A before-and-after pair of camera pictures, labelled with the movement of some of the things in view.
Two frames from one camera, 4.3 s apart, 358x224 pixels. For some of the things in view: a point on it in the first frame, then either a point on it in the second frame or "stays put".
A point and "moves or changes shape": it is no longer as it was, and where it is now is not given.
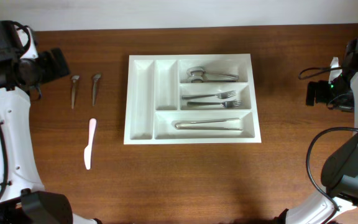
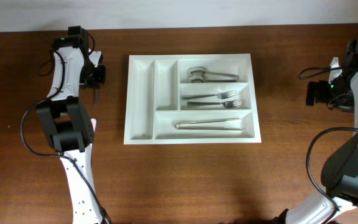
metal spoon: x=224 y=78 moves or changes shape
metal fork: x=224 y=95 stays put
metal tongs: x=205 y=128 stays put
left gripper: x=54 y=71 -> x=100 y=78
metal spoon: x=198 y=71 stays put
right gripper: x=321 y=96 stays put
